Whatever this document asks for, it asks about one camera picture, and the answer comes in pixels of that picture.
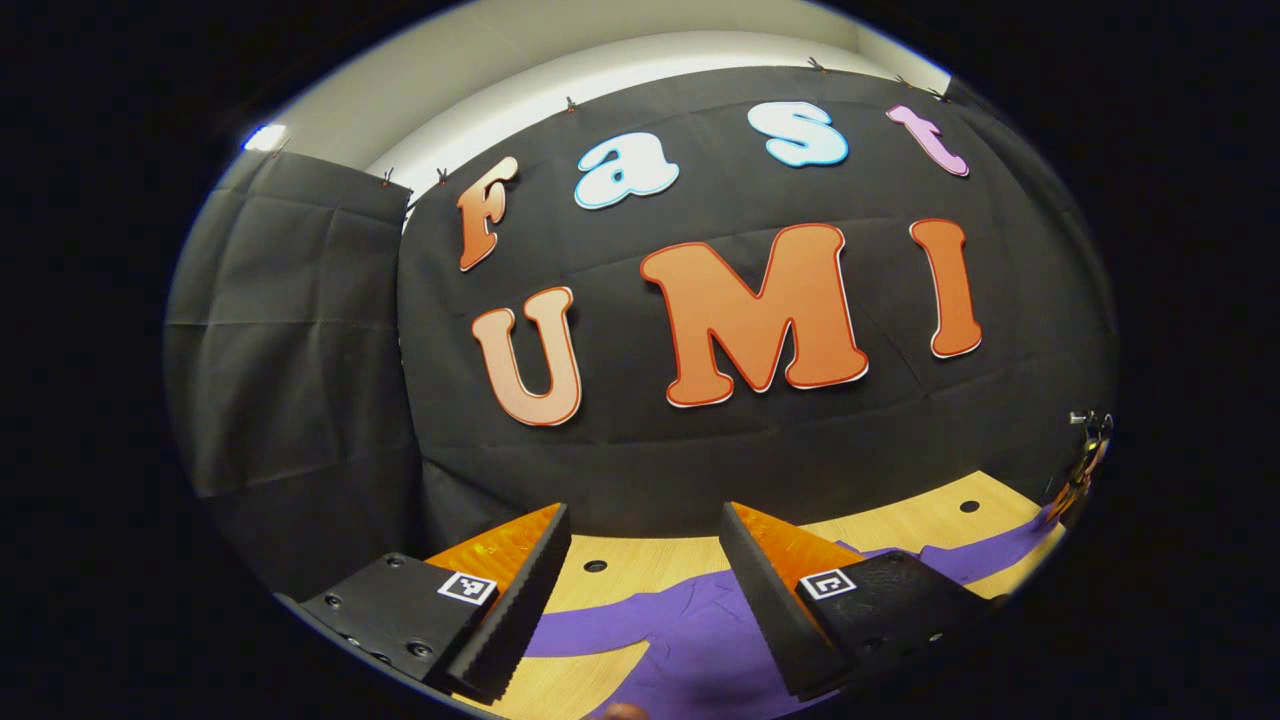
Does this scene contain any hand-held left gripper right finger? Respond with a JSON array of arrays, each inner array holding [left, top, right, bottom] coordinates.
[[718, 501, 1013, 702]]

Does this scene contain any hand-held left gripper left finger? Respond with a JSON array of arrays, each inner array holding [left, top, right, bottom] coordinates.
[[273, 503, 573, 703]]

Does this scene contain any purple button shirt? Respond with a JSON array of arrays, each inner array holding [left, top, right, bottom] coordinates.
[[525, 500, 1066, 720]]

